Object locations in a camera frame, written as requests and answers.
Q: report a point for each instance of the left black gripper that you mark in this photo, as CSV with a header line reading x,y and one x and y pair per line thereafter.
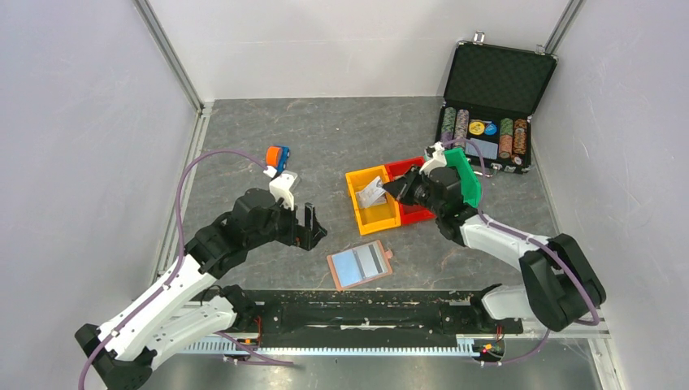
x,y
299,235

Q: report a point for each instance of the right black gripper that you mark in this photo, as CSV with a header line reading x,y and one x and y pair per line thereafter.
x,y
400,188

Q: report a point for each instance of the tan leather card holder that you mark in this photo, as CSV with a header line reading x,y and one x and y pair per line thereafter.
x,y
360,265

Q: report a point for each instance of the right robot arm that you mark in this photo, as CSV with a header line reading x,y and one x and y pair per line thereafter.
x,y
559,286

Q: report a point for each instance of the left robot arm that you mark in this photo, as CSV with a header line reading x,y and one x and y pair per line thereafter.
x,y
125,350

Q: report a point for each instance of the card in yellow bin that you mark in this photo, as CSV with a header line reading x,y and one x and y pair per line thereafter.
x,y
368,202

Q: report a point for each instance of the light blue card deck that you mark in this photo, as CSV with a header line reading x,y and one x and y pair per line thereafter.
x,y
476,147

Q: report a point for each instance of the red plastic bin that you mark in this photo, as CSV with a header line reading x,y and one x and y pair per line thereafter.
x,y
400,170

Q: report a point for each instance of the yellow plastic bin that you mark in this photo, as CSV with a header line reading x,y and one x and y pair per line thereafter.
x,y
375,210

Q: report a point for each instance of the green plastic bin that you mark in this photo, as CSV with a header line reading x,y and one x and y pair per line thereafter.
x,y
470,185

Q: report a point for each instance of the blue orange toy car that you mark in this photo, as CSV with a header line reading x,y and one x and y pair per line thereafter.
x,y
277,156

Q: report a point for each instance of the yellow dealer chip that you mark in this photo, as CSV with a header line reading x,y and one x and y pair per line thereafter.
x,y
476,127

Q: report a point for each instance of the blue dealer chip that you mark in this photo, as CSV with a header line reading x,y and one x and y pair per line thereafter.
x,y
490,129

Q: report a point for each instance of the black poker chip case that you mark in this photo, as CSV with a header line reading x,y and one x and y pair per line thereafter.
x,y
501,86

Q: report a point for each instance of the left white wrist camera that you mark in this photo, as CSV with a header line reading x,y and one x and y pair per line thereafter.
x,y
282,185

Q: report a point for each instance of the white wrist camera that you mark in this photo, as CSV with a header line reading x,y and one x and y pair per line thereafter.
x,y
434,157
282,185

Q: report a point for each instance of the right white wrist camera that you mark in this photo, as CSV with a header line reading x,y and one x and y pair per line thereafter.
x,y
434,157

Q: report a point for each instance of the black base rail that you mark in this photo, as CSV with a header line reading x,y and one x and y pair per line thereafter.
x,y
365,319

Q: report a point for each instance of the white toothed cable duct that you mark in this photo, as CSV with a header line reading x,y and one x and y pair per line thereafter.
x,y
460,347

